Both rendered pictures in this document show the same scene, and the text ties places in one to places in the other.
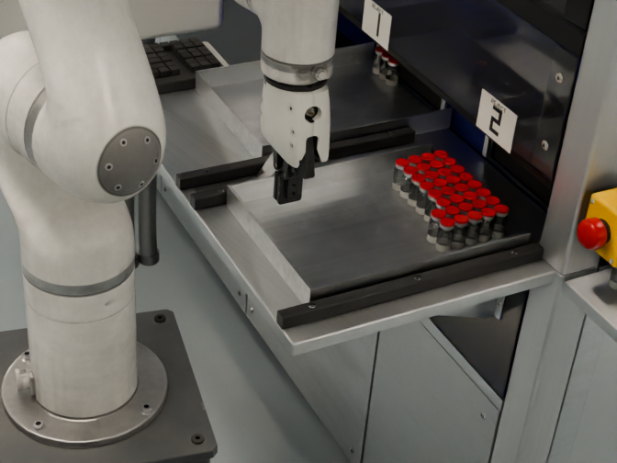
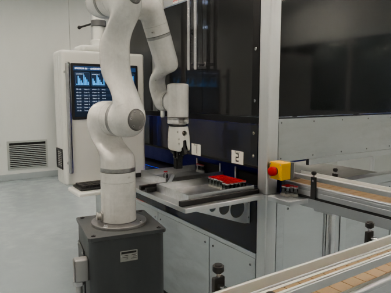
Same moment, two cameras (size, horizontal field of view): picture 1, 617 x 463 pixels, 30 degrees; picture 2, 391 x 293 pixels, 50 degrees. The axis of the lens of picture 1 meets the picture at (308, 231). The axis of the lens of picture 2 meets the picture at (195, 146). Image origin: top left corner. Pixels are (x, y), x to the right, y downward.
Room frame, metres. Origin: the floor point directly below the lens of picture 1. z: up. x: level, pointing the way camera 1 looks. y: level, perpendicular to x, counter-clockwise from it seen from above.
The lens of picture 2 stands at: (-0.44, 0.08, 1.30)
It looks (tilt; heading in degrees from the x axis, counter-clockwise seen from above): 7 degrees down; 356
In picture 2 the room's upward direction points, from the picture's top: straight up
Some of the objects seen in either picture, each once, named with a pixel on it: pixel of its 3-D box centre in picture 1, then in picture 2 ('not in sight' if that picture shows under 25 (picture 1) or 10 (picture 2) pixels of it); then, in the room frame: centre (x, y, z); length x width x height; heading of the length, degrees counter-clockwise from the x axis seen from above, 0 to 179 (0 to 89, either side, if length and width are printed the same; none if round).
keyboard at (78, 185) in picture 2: (112, 69); (112, 182); (1.88, 0.38, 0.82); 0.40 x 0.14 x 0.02; 119
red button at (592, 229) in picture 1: (595, 232); (273, 171); (1.21, -0.36, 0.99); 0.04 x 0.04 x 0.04; 30
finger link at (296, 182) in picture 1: (295, 183); (180, 160); (1.18, 0.02, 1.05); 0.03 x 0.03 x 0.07; 30
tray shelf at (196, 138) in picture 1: (330, 172); (188, 186); (1.50, -0.03, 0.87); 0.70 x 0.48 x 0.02; 30
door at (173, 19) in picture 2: not in sight; (178, 59); (1.90, 0.00, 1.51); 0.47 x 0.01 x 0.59; 30
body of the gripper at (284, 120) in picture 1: (293, 108); (178, 136); (1.20, 0.03, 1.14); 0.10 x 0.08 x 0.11; 30
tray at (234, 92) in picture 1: (321, 98); (181, 174); (1.68, 0.00, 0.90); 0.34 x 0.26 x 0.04; 120
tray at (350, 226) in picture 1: (375, 219); (205, 188); (1.34, -0.09, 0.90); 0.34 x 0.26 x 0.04; 120
